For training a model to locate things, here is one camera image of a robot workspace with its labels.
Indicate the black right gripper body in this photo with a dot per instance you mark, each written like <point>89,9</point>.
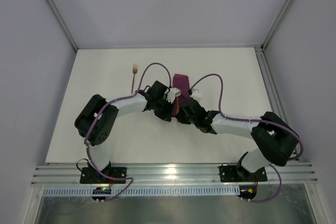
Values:
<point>186,109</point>

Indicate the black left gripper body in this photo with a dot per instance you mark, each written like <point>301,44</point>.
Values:
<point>165,111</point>

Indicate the purple cloth napkin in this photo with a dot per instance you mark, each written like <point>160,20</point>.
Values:
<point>181,81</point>

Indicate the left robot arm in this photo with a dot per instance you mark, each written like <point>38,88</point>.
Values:
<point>95,121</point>

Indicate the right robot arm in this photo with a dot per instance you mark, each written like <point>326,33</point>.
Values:
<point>251,161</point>

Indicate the right controller board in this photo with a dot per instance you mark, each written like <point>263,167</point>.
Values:
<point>247,192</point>

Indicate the controller board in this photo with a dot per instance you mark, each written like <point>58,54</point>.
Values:
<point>247,192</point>
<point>101,193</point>

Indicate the left controller board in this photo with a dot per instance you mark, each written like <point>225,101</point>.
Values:
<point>101,193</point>

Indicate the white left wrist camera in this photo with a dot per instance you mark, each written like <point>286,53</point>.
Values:
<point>172,94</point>

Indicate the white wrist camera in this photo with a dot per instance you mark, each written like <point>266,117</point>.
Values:
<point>172,94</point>
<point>196,95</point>

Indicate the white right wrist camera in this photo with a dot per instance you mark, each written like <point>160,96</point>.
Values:
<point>196,95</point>

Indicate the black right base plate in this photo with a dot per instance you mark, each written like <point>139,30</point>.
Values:
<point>228,174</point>

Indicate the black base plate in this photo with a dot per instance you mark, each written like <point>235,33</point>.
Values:
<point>90,176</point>
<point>228,174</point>

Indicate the slotted grey cable duct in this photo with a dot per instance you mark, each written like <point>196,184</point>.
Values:
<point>143,191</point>

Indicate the aluminium right side rail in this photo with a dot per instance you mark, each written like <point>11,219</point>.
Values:
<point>270,85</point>

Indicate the aluminium rail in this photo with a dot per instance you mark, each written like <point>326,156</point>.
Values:
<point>66,174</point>
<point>270,85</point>

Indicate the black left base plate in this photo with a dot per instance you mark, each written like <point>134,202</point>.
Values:
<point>90,176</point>

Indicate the aluminium front rail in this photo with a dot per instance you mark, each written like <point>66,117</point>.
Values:
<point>66,174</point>

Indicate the right corner frame post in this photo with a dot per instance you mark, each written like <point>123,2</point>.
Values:
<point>284,10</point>

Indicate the corner frame post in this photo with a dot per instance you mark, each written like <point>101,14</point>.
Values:
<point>284,10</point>
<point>59,19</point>

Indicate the left corner frame post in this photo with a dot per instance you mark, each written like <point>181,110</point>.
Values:
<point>59,19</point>

